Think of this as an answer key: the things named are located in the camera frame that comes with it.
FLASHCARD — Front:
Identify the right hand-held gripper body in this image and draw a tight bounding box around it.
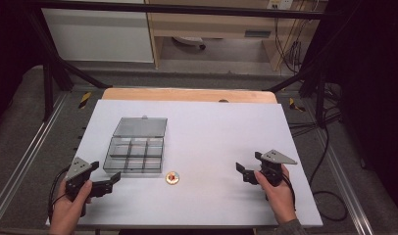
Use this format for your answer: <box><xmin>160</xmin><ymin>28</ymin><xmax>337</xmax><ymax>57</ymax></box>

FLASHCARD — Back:
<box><xmin>259</xmin><ymin>149</ymin><xmax>299</xmax><ymax>188</ymax></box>

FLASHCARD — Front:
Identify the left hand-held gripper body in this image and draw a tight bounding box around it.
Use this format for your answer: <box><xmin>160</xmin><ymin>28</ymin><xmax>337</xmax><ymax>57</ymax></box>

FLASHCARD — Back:
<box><xmin>64</xmin><ymin>157</ymin><xmax>100</xmax><ymax>217</ymax></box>

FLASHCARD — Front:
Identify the person's right hand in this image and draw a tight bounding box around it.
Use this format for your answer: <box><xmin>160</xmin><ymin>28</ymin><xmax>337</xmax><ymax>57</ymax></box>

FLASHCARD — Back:
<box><xmin>253</xmin><ymin>164</ymin><xmax>298</xmax><ymax>226</ymax></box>

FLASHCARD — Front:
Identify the person's left hand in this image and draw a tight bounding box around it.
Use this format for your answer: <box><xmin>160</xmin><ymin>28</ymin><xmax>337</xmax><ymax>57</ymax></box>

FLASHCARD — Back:
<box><xmin>48</xmin><ymin>178</ymin><xmax>94</xmax><ymax>235</ymax></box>

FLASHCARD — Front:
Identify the clear plastic compartment box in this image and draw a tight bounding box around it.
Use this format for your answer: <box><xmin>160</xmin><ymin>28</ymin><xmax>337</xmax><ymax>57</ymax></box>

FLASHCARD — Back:
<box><xmin>102</xmin><ymin>116</ymin><xmax>169</xmax><ymax>174</ymax></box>

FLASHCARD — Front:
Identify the yellow and black tape strip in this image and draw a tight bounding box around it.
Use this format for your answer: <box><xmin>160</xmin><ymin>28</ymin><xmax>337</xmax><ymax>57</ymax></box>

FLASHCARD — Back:
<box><xmin>77</xmin><ymin>91</ymin><xmax>92</xmax><ymax>110</ymax></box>
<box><xmin>288</xmin><ymin>97</ymin><xmax>307</xmax><ymax>113</ymax></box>

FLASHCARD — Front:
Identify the round gold and red badge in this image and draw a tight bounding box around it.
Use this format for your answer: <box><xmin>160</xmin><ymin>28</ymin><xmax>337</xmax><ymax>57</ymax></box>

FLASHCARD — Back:
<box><xmin>165</xmin><ymin>170</ymin><xmax>180</xmax><ymax>186</ymax></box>

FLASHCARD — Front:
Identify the wooden table board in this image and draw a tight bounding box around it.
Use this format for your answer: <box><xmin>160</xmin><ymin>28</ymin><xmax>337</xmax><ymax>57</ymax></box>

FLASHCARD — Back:
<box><xmin>101</xmin><ymin>87</ymin><xmax>278</xmax><ymax>105</ymax></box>

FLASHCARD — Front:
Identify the white cabinet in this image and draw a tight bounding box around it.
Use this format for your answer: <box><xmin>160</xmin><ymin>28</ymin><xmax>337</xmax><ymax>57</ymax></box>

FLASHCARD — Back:
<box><xmin>40</xmin><ymin>0</ymin><xmax>155</xmax><ymax>64</ymax></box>

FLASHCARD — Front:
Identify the white chair base with caster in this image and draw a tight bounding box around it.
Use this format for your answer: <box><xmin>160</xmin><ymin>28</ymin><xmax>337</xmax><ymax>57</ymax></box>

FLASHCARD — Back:
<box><xmin>172</xmin><ymin>35</ymin><xmax>208</xmax><ymax>51</ymax></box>

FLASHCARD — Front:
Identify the light wooden desk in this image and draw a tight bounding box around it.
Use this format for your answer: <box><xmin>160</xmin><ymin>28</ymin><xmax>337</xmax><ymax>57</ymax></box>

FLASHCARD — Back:
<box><xmin>143</xmin><ymin>0</ymin><xmax>329</xmax><ymax>72</ymax></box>

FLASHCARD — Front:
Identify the white power strip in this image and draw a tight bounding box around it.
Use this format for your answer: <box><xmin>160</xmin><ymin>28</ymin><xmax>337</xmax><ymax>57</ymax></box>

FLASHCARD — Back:
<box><xmin>266</xmin><ymin>0</ymin><xmax>295</xmax><ymax>11</ymax></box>

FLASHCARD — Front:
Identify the right hand-held gripper cable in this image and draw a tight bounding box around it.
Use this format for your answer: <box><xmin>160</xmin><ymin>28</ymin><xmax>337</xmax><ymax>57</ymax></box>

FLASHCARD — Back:
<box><xmin>279</xmin><ymin>171</ymin><xmax>298</xmax><ymax>212</ymax></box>

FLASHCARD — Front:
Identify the hand-held gripper cable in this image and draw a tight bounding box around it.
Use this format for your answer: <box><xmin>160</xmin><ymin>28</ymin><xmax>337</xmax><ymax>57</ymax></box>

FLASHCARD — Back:
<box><xmin>279</xmin><ymin>171</ymin><xmax>298</xmax><ymax>212</ymax></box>
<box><xmin>47</xmin><ymin>165</ymin><xmax>72</xmax><ymax>226</ymax></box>

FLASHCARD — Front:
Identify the left hand-held gripper cable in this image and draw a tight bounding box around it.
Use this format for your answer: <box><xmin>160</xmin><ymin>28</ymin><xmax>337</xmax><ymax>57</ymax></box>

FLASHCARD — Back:
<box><xmin>47</xmin><ymin>165</ymin><xmax>72</xmax><ymax>226</ymax></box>

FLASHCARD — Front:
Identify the aluminium floor rail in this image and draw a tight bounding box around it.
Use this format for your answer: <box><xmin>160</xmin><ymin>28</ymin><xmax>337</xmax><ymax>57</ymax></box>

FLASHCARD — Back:
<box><xmin>313</xmin><ymin>126</ymin><xmax>376</xmax><ymax>235</ymax></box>
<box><xmin>0</xmin><ymin>92</ymin><xmax>68</xmax><ymax>226</ymax></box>

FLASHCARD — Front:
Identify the black floor cable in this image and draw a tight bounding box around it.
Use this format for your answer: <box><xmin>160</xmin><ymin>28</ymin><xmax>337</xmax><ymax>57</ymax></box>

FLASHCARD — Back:
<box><xmin>308</xmin><ymin>125</ymin><xmax>349</xmax><ymax>223</ymax></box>

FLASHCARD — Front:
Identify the hanging black cables bundle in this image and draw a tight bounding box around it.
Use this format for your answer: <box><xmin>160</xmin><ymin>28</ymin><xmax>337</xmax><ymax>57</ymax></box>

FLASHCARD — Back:
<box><xmin>273</xmin><ymin>13</ymin><xmax>308</xmax><ymax>75</ymax></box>

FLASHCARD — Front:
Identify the black metal frame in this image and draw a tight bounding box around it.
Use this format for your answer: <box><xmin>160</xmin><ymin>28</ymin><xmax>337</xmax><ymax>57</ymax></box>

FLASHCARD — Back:
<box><xmin>22</xmin><ymin>0</ymin><xmax>355</xmax><ymax>130</ymax></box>

